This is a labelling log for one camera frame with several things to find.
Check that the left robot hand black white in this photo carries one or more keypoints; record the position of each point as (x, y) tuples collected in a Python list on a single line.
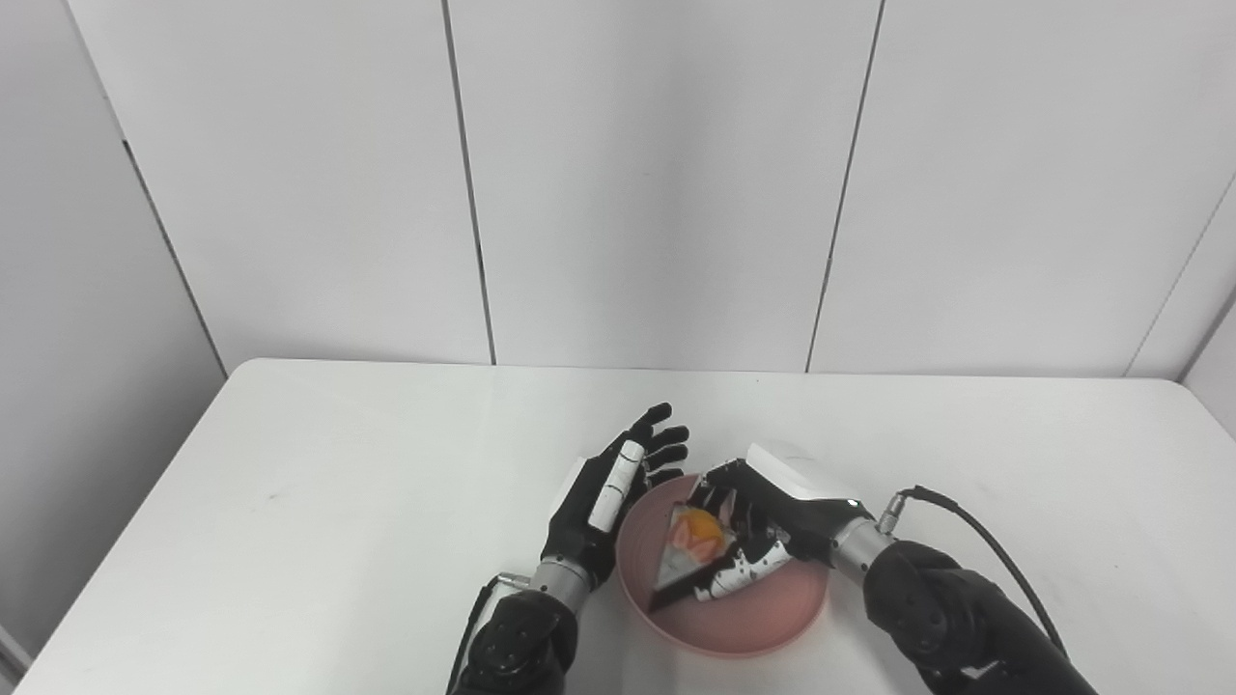
[(613, 502)]

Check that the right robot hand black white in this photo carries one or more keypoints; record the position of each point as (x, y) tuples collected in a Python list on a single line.
[(772, 526)]

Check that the pink round plate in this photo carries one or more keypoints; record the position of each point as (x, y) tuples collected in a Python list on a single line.
[(734, 598)]

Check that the chocolate cake slice with fruit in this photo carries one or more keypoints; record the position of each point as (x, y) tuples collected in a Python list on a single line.
[(690, 550)]

